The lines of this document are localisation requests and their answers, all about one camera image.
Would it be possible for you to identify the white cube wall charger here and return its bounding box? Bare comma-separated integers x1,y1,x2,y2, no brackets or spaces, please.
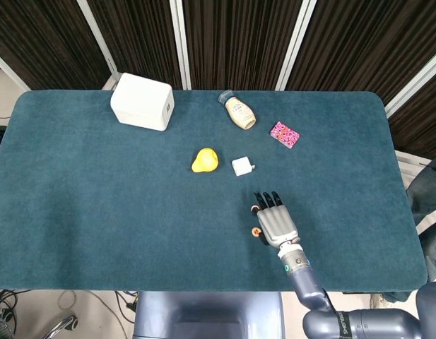
231,156,257,177

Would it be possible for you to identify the black printed arm strap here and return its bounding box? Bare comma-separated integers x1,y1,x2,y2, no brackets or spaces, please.
334,309,352,338

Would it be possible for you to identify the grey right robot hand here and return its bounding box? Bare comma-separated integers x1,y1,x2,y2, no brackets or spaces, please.
251,191,300,247

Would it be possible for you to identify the chrome chair leg with caster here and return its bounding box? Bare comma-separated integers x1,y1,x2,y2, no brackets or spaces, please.
44,313,79,339

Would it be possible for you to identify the dark brown ribbed partition panel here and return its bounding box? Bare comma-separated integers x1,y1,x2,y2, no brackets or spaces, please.
182,0,305,92
387,72,436,162
0,0,111,91
86,0,186,90
286,0,436,107

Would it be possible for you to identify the blue-grey robot torso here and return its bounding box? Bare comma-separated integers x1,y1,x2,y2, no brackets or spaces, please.
132,291,285,339

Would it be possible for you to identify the beige squeeze sauce bottle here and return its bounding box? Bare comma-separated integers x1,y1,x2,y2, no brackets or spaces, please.
218,90,257,131

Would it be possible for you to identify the beige sneaker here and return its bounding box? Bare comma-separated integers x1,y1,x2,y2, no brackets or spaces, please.
370,292,394,309

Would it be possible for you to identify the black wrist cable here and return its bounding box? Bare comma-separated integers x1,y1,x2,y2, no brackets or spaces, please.
322,287,341,314

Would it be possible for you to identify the yellow pear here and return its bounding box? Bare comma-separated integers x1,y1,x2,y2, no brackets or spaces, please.
191,148,220,174

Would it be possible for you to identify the black power cable with plug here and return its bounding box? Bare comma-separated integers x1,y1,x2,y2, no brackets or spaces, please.
113,290,139,321

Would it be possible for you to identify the teal velvet tablecloth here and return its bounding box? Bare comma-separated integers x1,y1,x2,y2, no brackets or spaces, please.
0,90,429,294

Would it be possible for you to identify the white rounded plastic box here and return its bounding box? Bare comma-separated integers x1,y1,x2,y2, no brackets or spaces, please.
110,72,175,132

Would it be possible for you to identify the grey metal frame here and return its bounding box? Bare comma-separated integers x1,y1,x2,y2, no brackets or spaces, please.
395,150,432,184

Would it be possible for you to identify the black floor cable bundle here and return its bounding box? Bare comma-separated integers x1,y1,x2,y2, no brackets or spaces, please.
0,288,33,322

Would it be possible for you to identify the white partition frame post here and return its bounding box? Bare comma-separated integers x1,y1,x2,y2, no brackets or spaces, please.
76,0,122,84
383,52,436,119
276,0,317,91
169,0,191,90
0,47,30,93

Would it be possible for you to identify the pink patterned card deck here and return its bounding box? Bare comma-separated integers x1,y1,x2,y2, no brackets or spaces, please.
269,121,301,150

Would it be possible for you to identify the black wire mesh fan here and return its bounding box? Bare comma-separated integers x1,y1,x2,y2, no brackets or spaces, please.
0,316,16,339

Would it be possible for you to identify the person in blue jeans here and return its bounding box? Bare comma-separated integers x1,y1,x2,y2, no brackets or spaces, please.
404,153,436,283

